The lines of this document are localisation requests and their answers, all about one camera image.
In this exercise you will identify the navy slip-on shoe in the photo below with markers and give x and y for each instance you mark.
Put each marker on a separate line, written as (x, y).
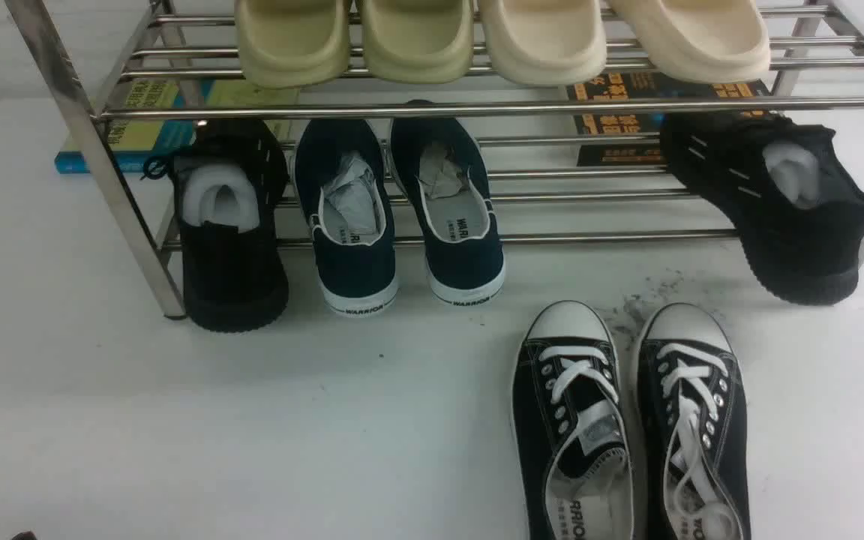
(339, 175)
(438, 166)

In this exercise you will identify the green slipper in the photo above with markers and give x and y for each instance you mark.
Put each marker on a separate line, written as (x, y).
(417, 41)
(291, 44)

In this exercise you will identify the silver metal shoe rack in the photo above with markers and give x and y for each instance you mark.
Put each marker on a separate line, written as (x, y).
(89, 128)

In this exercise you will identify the black knit sneaker left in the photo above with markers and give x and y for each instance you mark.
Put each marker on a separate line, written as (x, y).
(226, 185)

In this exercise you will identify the black knit sneaker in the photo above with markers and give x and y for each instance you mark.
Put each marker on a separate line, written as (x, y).
(798, 213)
(226, 185)

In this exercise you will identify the black canvas sneaker left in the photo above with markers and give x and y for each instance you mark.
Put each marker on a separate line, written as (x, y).
(571, 439)

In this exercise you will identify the black canvas sneaker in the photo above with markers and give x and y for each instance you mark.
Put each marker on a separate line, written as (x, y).
(571, 439)
(692, 406)

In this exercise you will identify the cream slipper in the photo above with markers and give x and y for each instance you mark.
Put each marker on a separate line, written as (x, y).
(544, 43)
(700, 41)

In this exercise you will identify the black and orange book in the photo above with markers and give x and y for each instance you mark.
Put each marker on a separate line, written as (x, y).
(627, 139)

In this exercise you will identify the black canvas sneaker right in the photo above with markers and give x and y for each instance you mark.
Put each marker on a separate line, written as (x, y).
(692, 406)

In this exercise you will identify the green and blue book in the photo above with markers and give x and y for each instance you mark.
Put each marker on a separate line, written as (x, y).
(133, 141)

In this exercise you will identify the cream slipper far right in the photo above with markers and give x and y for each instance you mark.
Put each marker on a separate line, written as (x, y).
(700, 41)

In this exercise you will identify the black knit sneaker right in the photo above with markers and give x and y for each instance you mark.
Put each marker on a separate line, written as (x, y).
(798, 213)

